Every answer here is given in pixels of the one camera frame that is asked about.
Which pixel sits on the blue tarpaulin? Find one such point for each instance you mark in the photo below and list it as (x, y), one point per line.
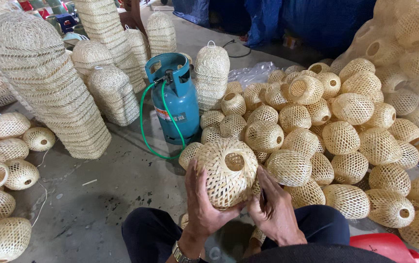
(304, 18)

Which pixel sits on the teal gas cylinder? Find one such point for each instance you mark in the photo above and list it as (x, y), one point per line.
(176, 106)

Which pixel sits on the person's right hand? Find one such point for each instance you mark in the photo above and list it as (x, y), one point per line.
(275, 219)

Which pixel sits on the small white stick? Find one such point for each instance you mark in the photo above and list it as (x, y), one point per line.
(89, 182)

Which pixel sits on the person's dark trousers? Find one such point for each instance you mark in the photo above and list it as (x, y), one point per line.
(151, 233)

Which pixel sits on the heap of woven bamboo lampshades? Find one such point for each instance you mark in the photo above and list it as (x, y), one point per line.
(341, 138)
(5, 171)

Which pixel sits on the round woven bamboo lampshade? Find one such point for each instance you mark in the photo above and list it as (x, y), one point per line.
(224, 171)

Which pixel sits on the silver wristwatch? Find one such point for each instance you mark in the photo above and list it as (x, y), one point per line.
(182, 255)

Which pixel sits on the red plastic stool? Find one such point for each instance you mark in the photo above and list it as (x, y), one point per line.
(384, 246)

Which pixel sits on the crumpled clear plastic bag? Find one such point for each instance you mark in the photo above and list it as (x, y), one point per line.
(251, 73)

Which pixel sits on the person's black shirt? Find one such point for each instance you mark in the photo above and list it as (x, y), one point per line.
(315, 255)

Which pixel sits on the person's left hand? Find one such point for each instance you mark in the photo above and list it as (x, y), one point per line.
(200, 212)

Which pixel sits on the huge stack of nested shades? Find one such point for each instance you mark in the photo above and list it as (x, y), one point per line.
(48, 87)

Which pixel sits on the clear sack of bamboo lampshades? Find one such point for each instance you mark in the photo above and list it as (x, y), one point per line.
(410, 47)

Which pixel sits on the tall stack of nested shades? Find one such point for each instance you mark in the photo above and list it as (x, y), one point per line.
(103, 25)

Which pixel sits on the stack of coloured plastic stools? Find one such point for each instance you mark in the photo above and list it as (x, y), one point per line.
(61, 20)

